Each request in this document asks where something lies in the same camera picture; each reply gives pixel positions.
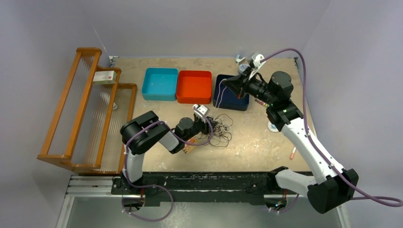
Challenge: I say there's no dark blue plastic bin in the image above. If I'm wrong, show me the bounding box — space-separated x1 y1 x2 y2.
213 74 249 111

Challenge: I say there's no small grey clip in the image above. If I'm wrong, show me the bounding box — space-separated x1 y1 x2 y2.
235 55 245 65

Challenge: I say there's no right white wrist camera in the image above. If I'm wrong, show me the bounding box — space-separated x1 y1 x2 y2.
246 52 266 80

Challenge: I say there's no blue packaged tool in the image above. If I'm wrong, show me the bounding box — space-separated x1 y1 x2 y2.
267 121 279 133

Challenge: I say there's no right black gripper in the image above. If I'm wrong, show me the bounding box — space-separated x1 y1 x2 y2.
223 67 277 106

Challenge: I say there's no aluminium frame rail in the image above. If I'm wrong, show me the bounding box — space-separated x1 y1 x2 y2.
67 176 296 199

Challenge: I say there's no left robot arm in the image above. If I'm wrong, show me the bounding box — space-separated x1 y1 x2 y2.
120 106 215 194

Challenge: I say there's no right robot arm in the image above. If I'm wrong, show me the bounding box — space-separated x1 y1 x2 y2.
222 71 359 214

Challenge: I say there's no white thin cable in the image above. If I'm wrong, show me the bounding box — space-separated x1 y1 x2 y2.
214 78 234 133

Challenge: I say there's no wooden rack shelf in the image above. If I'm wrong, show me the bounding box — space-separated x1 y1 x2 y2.
38 47 137 175

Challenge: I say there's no colour marker pack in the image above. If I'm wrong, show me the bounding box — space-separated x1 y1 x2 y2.
255 98 270 108

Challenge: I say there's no pink white pen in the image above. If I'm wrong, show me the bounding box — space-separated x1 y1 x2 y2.
289 147 297 160

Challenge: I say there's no teal plastic bin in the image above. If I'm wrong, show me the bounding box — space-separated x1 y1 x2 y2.
141 67 179 101

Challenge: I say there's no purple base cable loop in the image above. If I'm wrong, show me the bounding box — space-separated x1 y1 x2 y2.
121 184 175 222

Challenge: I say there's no blue white tape roll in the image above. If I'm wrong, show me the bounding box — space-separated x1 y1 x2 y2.
238 64 250 75

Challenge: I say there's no white red small box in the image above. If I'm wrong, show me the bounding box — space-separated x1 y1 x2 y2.
92 71 117 85

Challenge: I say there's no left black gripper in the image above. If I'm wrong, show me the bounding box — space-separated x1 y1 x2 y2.
183 116 218 143

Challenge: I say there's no orange plastic bin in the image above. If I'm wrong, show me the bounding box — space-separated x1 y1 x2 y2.
176 70 212 105

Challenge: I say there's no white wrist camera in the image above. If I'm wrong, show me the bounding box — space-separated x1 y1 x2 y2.
193 104 210 121
246 52 266 80

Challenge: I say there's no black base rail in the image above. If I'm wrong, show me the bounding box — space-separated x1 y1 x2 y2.
111 171 295 207

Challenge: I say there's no dark cable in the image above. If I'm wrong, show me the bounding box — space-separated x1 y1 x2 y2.
193 114 234 149

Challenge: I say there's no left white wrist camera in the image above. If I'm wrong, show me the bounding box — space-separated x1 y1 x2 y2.
193 104 210 121

